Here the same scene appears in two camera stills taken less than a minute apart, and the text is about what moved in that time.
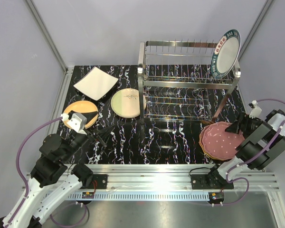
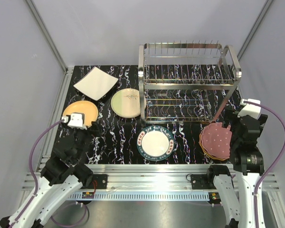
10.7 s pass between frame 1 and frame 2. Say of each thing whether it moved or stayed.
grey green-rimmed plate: moved
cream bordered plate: stayed
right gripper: moved
